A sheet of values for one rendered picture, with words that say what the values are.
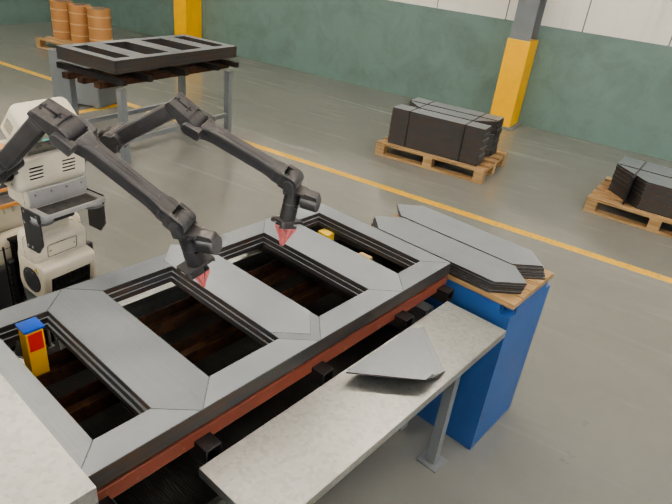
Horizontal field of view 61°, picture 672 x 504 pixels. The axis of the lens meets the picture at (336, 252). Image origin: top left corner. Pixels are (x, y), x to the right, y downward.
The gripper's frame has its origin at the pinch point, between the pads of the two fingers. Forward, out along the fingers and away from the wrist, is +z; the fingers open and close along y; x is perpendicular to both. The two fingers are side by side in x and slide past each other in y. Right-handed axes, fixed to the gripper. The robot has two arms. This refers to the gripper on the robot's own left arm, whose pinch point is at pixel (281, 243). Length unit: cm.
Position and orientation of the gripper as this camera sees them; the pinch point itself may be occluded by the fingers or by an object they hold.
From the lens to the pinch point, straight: 204.3
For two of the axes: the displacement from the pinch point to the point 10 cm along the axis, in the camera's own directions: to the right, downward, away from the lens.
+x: -7.3, -3.6, 5.8
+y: 6.4, -0.8, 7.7
